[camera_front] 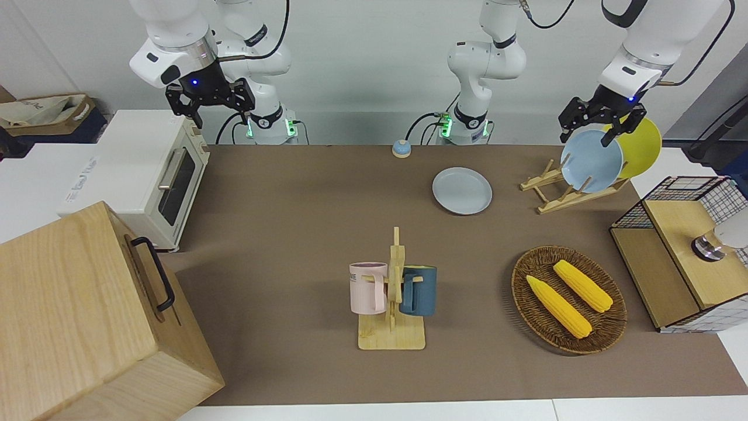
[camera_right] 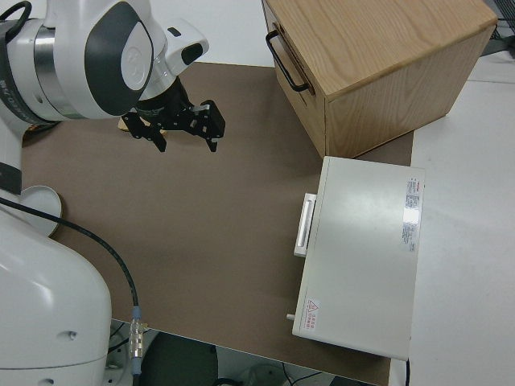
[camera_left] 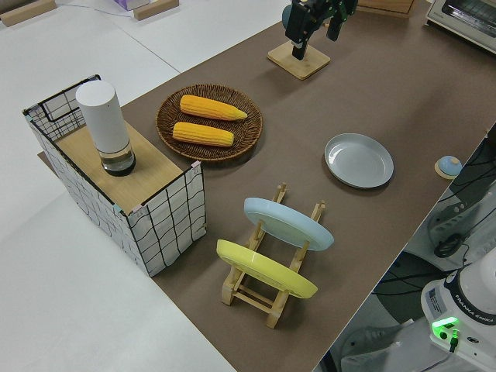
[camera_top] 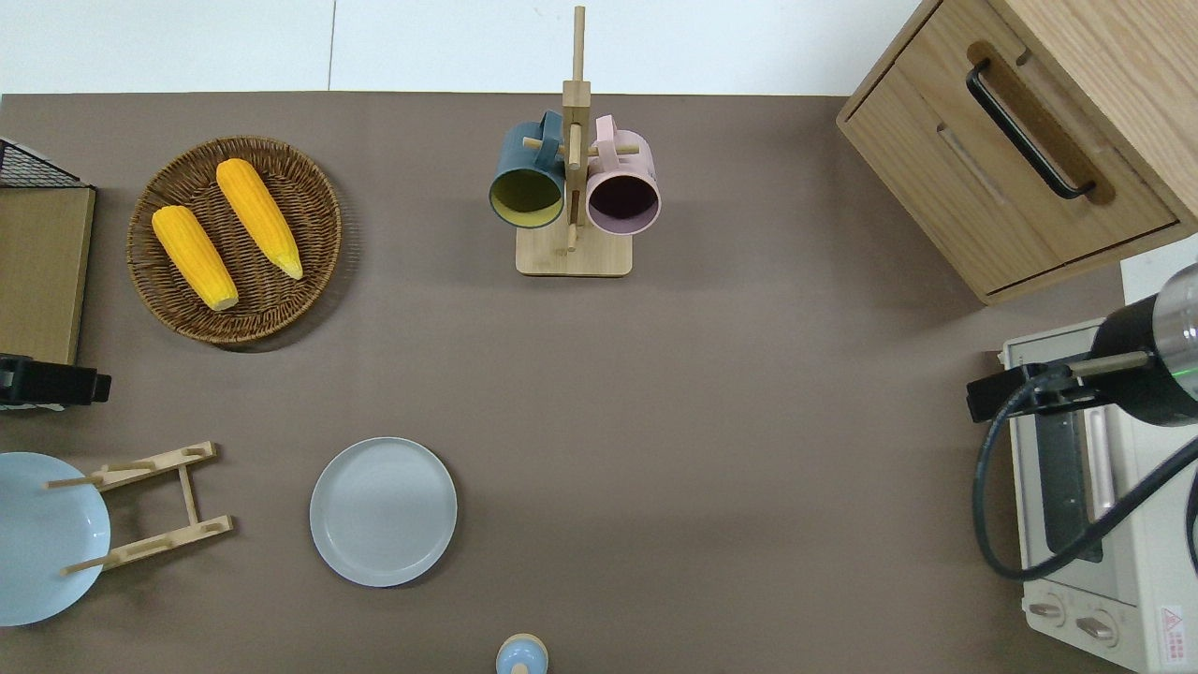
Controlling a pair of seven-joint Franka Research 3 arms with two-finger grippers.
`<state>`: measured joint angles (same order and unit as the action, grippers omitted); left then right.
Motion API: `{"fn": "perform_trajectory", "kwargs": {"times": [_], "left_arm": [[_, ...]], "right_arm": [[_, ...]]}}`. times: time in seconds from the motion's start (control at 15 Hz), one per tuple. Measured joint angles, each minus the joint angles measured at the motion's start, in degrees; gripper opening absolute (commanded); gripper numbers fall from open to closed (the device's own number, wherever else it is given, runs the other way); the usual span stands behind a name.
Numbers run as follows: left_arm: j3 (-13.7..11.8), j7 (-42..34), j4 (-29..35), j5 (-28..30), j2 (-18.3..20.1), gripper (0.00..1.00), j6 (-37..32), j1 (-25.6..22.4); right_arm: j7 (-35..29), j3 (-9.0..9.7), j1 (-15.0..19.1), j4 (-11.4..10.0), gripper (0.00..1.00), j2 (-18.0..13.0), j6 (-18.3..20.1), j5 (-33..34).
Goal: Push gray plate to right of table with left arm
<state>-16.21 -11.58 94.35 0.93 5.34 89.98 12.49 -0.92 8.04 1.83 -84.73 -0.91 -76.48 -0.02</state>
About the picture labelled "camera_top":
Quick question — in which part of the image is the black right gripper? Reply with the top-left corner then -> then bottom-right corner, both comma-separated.
967,363 -> 1105,423

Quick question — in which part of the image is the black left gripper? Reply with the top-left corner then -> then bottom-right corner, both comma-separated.
0,354 -> 112,410

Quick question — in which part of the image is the gray round plate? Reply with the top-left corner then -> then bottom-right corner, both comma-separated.
310,437 -> 459,588

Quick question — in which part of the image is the wooden plate rack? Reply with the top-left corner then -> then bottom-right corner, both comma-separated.
45,442 -> 234,577

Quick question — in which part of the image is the light blue plate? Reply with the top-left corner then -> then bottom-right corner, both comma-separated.
0,452 -> 111,626

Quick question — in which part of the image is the wooden board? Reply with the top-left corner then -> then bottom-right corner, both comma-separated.
0,187 -> 96,366

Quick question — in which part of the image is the yellow corn cob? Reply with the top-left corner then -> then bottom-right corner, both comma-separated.
216,158 -> 304,281
152,205 -> 240,312

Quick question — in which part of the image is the round wicker basket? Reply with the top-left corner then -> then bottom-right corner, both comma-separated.
126,137 -> 343,344

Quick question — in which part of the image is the white toaster oven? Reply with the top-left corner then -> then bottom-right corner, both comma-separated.
1000,318 -> 1198,674

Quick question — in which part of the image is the grid-patterned box with wooden top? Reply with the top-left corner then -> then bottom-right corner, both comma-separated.
0,139 -> 96,366

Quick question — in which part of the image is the wooden drawer cabinet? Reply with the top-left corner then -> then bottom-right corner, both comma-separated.
836,0 -> 1198,306

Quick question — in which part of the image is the pink mug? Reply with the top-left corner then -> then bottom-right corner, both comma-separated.
586,114 -> 662,236

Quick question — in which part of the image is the wooden mug tree stand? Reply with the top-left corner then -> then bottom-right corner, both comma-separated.
516,6 -> 641,277

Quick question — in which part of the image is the teal mug yellow inside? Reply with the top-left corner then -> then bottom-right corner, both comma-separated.
489,110 -> 568,229

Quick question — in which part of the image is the blue bell wooden base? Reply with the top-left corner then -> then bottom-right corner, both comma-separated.
496,634 -> 549,674

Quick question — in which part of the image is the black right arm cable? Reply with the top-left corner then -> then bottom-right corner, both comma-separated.
972,370 -> 1198,581

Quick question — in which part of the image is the black cabinet handle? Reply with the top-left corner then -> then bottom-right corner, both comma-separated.
966,59 -> 1097,200

